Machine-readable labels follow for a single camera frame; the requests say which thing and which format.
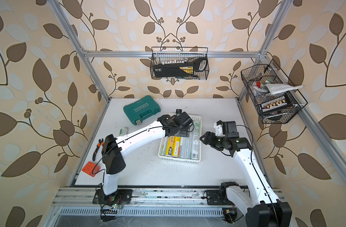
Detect black wire basket back wall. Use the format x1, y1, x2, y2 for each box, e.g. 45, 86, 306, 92
150, 46, 209, 80

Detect white green wrap roll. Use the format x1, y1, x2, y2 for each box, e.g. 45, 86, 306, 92
191, 120, 200, 160

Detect white text wrap roll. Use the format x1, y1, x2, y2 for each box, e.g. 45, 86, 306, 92
179, 137, 189, 159

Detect black yellow hand saw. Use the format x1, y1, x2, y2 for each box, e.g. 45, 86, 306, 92
150, 57, 209, 80

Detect yellow wrap roll chef label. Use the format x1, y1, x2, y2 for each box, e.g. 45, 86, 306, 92
172, 136, 181, 158

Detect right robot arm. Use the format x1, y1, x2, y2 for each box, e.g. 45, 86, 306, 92
199, 132, 292, 227

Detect white paper sheet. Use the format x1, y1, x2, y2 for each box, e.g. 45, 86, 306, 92
263, 83, 303, 95

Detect green plastic tool case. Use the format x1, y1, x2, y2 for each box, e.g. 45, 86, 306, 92
123, 96, 161, 125

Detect white plastic perforated basket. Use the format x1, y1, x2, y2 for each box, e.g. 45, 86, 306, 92
158, 114, 202, 164

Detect grape print wrap roll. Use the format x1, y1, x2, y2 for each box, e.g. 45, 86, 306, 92
119, 127, 128, 136

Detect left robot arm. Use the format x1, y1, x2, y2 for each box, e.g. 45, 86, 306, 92
101, 112, 194, 195

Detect orange handled pliers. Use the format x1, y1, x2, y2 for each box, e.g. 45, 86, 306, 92
92, 139, 104, 161

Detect black wire basket wall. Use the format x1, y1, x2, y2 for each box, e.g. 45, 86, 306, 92
150, 46, 209, 80
241, 60, 308, 124

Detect black wire basket right wall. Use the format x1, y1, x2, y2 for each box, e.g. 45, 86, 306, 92
241, 60, 308, 124

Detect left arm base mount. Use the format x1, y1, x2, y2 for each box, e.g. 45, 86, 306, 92
92, 189, 133, 205

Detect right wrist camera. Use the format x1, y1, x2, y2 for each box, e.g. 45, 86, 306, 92
214, 121, 239, 139

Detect red square block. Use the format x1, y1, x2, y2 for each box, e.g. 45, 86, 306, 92
82, 161, 101, 177

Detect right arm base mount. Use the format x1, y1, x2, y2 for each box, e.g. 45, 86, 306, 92
205, 190, 226, 206

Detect socket bit set tray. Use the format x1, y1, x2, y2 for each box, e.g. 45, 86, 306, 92
260, 95, 293, 113

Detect yellow wrap roll group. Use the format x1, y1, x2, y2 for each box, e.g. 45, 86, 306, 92
165, 136, 174, 157

